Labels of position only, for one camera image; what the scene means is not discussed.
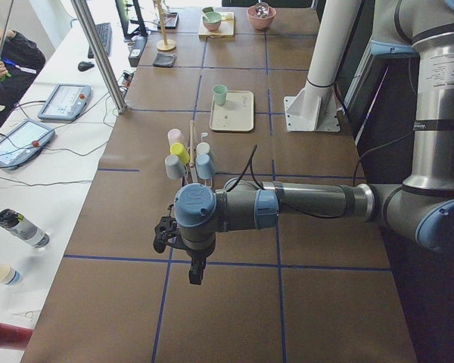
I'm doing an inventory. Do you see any metal scoop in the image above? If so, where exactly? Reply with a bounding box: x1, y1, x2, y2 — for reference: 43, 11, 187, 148
254, 1, 269, 18

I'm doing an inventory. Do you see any black box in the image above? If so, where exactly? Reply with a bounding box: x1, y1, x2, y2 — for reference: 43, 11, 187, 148
128, 36, 148, 67

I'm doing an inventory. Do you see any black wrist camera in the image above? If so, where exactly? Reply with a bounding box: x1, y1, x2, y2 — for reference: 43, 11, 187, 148
153, 216, 179, 253

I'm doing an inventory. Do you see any bamboo cutting board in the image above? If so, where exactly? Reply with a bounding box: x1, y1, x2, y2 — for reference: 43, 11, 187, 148
198, 12, 235, 39

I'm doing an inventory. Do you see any cream rectangular tray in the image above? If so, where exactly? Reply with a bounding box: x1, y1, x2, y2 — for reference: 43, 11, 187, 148
210, 90, 254, 132

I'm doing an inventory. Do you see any seated person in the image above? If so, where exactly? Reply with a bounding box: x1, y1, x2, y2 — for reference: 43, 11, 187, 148
0, 29, 45, 126

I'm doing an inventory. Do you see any black keyboard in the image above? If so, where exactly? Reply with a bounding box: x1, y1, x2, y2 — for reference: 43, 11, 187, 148
95, 23, 113, 57

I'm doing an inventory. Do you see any red cylinder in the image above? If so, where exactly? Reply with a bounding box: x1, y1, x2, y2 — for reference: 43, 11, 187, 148
0, 322, 33, 350

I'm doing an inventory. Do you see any wooden mug tree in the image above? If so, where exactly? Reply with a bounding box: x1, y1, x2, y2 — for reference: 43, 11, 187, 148
155, 0, 176, 51

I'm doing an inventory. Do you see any grey cup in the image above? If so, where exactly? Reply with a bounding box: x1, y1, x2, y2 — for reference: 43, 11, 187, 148
164, 154, 187, 180

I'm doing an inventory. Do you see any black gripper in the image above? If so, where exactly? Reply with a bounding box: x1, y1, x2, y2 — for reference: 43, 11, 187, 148
182, 236, 216, 284

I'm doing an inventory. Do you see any white cup rack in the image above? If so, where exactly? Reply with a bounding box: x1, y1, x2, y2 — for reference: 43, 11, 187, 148
185, 119, 213, 188

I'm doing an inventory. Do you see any aluminium frame post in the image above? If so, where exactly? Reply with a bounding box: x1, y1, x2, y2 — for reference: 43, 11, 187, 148
71, 0, 128, 114

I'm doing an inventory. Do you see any teach pendant far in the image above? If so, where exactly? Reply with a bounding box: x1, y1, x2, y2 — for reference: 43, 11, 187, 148
38, 84, 92, 122

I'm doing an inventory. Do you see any blue cup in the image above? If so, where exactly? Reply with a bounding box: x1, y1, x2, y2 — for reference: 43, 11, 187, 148
195, 154, 215, 180

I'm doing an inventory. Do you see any paper cup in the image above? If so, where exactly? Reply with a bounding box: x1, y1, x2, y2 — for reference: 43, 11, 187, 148
0, 264, 21, 286

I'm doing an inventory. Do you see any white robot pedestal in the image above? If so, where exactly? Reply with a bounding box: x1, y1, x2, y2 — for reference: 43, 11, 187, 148
284, 0, 362, 132

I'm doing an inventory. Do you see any teach pendant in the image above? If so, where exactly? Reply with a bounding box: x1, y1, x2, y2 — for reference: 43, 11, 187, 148
38, 84, 92, 122
0, 119, 55, 169

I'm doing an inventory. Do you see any electronics board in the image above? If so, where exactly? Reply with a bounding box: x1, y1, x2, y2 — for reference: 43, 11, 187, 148
120, 71, 134, 89

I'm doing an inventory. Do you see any teach pendant near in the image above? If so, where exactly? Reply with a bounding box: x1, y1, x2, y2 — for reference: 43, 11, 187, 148
0, 119, 55, 169

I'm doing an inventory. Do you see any black monitor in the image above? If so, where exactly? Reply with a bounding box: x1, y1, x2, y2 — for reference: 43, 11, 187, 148
115, 0, 148, 42

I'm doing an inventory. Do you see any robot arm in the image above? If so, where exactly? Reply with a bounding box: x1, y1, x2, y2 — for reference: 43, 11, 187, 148
174, 1, 454, 284

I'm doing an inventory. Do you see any pink bowl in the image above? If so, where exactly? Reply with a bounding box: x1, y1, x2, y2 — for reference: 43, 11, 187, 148
246, 6, 276, 30

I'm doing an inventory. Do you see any green bowl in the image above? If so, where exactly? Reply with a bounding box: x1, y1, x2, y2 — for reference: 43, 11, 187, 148
201, 11, 222, 32

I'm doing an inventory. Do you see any yellow cup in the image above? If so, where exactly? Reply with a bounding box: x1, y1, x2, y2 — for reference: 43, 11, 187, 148
169, 142, 190, 165

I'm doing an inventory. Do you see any clear water bottle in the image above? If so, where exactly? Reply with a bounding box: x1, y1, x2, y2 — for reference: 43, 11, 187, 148
0, 209, 49, 248

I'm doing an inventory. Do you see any black computer mouse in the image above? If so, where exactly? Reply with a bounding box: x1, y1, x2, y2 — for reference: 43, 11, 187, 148
77, 61, 95, 72

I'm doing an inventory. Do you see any grey folded cloth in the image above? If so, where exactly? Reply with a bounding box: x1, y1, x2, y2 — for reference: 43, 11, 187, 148
153, 52, 176, 68

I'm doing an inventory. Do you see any pink cup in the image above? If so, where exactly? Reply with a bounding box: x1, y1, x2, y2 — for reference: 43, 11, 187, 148
167, 129, 185, 146

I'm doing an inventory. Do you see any beige cup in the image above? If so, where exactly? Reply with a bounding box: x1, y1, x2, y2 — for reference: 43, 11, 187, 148
196, 141, 211, 156

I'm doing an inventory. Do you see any green cup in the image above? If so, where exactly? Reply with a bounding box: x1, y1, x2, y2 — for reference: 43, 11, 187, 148
212, 85, 228, 106

